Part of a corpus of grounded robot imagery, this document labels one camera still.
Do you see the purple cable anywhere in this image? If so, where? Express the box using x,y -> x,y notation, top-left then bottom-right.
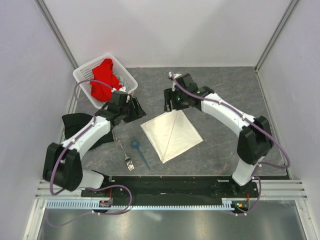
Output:
46,79 -> 135,228
169,74 -> 292,218

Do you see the red cloth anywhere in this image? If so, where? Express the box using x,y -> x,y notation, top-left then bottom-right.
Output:
90,58 -> 122,102

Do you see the white plastic basket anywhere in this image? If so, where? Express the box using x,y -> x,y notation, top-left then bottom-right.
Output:
73,53 -> 138,109

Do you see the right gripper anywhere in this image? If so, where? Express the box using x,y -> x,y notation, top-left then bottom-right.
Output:
163,88 -> 188,113

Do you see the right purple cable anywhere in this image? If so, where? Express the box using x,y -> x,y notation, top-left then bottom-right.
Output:
169,74 -> 292,218

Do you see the grey cloth in basket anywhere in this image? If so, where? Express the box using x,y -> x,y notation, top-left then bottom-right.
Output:
118,76 -> 127,87

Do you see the white cloth napkin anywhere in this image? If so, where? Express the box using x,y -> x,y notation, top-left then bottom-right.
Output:
140,110 -> 203,163

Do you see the slotted cable duct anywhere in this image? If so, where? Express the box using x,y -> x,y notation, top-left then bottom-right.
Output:
46,198 -> 236,211

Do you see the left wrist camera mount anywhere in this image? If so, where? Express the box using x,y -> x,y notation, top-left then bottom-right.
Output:
111,86 -> 130,103

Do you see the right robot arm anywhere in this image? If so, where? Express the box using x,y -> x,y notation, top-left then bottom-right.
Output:
163,71 -> 273,197

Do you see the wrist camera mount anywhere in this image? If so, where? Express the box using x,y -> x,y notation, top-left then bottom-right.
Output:
168,71 -> 182,81
111,86 -> 130,103

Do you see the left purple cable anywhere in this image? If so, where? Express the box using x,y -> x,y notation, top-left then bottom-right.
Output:
46,79 -> 135,228

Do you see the silver metal fork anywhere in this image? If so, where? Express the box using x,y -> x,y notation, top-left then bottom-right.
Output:
116,137 -> 135,171

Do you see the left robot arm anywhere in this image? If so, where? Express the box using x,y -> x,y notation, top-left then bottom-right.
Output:
42,90 -> 146,196

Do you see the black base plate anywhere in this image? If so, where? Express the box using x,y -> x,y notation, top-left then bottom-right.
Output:
81,176 -> 258,206

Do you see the blue plastic spoon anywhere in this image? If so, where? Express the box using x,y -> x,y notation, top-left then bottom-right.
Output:
131,140 -> 151,171

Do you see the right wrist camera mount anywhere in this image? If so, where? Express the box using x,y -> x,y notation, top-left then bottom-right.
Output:
168,71 -> 182,81

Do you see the black cloth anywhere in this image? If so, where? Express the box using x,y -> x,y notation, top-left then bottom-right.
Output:
61,113 -> 115,150

